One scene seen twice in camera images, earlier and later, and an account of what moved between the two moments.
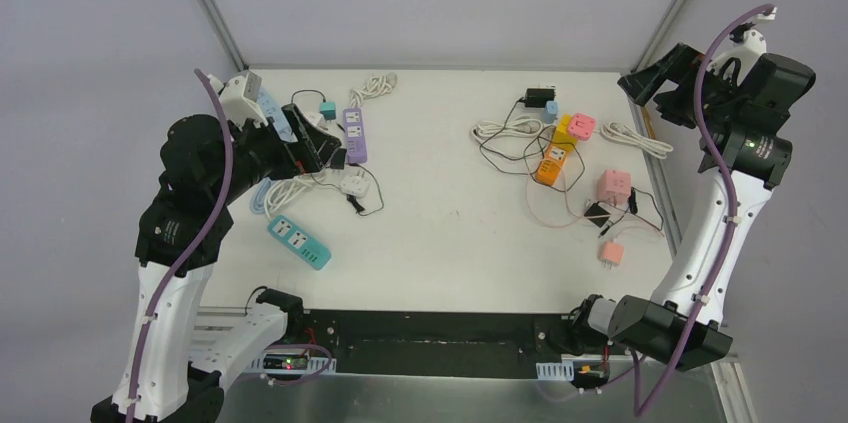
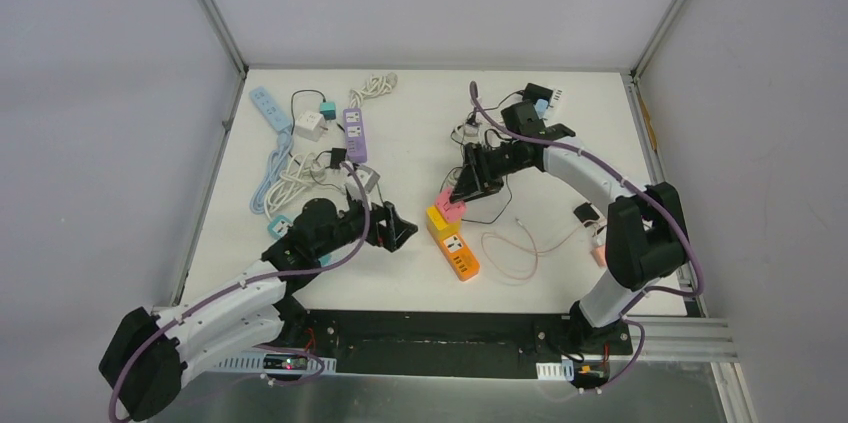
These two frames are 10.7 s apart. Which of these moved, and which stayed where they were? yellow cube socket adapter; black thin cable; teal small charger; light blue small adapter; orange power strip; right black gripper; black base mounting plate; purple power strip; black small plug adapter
Moved: orange power strip; light blue small adapter; black thin cable; yellow cube socket adapter; right black gripper
Stayed: purple power strip; black small plug adapter; teal small charger; black base mounting plate
